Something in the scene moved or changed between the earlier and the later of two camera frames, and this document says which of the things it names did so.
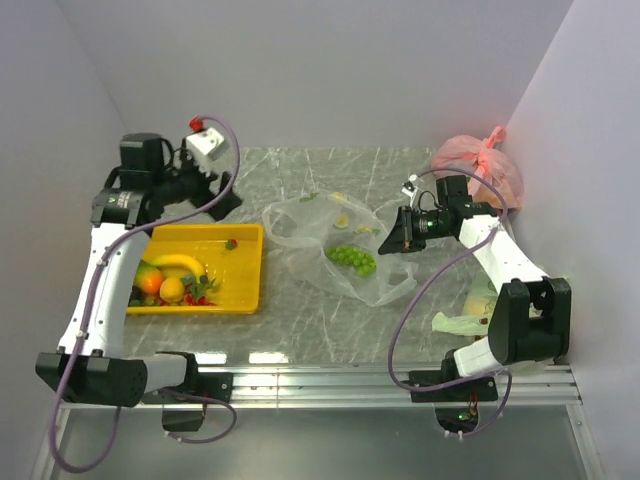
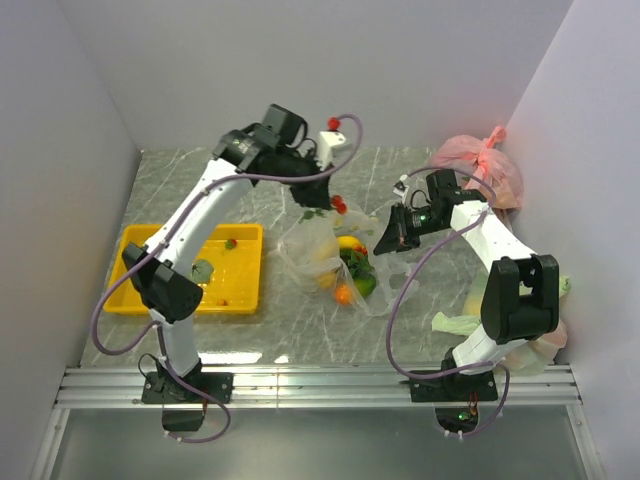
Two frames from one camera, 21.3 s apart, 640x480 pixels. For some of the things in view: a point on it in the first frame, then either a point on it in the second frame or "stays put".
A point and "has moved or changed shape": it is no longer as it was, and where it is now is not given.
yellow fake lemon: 171,289 has moved or changed shape
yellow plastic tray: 232,254 stays put
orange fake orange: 152,282 has moved or changed shape
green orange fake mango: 147,276 has moved or changed shape
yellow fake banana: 179,261 has moved or changed shape
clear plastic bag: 308,225 has moved or changed shape
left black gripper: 207,193 → 315,194
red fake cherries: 202,301 has moved or changed shape
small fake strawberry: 231,244 stays put
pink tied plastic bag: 487,158 stays put
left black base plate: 219,385 stays put
